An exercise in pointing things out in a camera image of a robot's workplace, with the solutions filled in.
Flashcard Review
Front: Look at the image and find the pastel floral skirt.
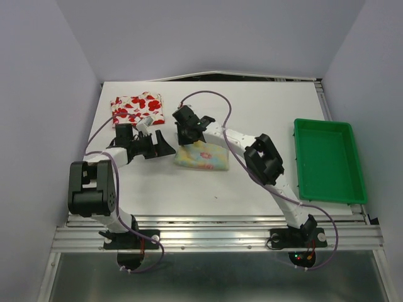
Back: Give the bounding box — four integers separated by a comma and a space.
174, 141, 229, 171

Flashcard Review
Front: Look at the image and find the red poppy print skirt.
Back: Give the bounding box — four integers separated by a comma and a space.
110, 92, 165, 128

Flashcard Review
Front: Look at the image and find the aluminium rail frame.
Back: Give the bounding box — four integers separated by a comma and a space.
51, 215, 384, 253

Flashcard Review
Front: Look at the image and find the green plastic tray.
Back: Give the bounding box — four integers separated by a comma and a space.
293, 118, 368, 204

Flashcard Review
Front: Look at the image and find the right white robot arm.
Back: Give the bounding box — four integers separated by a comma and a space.
173, 105, 317, 245

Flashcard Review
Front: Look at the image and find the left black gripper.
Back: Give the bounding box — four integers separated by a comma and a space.
129, 130, 175, 159

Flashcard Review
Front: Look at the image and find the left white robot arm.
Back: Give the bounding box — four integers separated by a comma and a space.
67, 124, 176, 248

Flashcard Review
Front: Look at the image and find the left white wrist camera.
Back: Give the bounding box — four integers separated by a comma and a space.
136, 116, 154, 133

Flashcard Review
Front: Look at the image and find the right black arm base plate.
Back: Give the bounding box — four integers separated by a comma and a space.
266, 228, 327, 250

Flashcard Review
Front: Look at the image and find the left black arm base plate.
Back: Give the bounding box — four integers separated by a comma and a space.
98, 230, 159, 250

